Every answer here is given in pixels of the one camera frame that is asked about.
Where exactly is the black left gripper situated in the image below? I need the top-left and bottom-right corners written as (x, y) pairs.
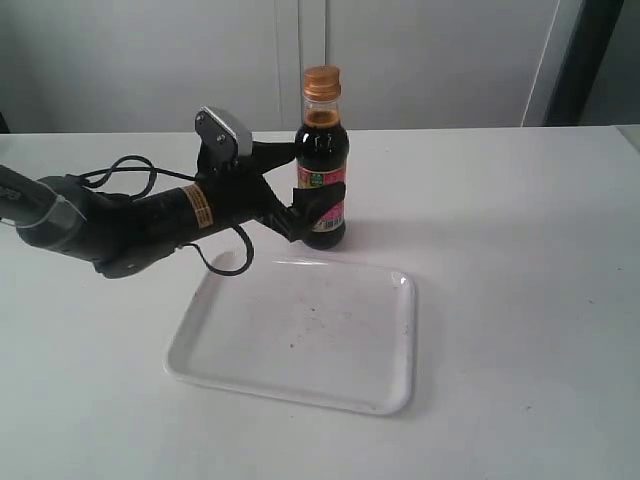
top-left (196, 141), bottom-right (346, 241)

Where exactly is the soy sauce bottle gold cap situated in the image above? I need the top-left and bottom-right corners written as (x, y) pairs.
top-left (292, 65), bottom-right (351, 253)

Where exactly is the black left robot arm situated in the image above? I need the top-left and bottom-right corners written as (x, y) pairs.
top-left (1, 142), bottom-right (346, 279)

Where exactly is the white plastic tray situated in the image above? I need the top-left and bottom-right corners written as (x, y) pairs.
top-left (165, 251), bottom-right (416, 416)

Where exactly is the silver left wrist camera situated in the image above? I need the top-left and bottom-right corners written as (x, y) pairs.
top-left (194, 106), bottom-right (253, 172)

